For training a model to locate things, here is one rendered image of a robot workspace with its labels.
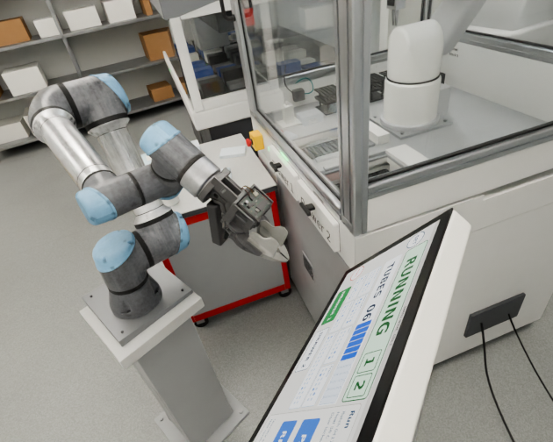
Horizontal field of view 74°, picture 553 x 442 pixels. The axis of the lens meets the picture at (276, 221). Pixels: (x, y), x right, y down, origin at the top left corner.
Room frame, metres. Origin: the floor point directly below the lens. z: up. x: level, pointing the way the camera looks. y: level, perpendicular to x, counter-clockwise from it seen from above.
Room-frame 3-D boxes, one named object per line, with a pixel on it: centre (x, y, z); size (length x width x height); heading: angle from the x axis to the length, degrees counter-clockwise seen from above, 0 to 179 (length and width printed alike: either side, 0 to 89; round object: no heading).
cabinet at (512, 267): (1.34, -0.54, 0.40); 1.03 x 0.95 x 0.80; 13
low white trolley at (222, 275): (1.60, 0.33, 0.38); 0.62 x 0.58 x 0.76; 13
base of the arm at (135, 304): (0.80, 0.46, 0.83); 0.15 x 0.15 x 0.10
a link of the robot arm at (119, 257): (0.81, 0.45, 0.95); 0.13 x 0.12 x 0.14; 125
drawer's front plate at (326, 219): (0.96, -0.13, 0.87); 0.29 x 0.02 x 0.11; 13
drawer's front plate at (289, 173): (1.27, -0.06, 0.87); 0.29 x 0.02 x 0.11; 13
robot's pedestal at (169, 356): (0.80, 0.46, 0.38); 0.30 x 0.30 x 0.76; 40
